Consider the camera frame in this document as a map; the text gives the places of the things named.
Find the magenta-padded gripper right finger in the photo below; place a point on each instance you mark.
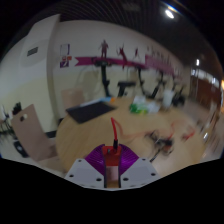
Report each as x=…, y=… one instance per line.
x=136, y=170

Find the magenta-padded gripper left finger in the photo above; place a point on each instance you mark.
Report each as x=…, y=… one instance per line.
x=90, y=170

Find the red charger block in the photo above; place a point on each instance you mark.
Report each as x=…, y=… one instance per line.
x=111, y=156

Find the black mouse pad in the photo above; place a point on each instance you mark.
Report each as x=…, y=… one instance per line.
x=88, y=112

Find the green wet wipes pack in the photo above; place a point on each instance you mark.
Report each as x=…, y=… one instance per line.
x=138, y=108

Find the white tissue box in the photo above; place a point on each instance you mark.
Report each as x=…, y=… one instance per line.
x=140, y=100

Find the light wooden chair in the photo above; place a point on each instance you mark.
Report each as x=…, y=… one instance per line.
x=73, y=98
x=30, y=133

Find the black bag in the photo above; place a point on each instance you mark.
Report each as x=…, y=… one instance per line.
x=20, y=149

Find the blue and orange pen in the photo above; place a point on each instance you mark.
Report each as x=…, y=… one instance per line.
x=108, y=99

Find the row of black exercise bikes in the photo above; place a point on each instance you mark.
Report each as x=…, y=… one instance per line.
x=105, y=78

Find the ceiling lights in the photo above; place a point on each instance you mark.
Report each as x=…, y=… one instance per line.
x=169, y=14

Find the magenta wall banner with figures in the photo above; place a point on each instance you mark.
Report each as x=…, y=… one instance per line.
x=86, y=61

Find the wall poster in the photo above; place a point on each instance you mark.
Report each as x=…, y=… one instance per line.
x=65, y=53

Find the wall air vent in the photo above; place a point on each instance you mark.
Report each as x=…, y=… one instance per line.
x=32, y=51

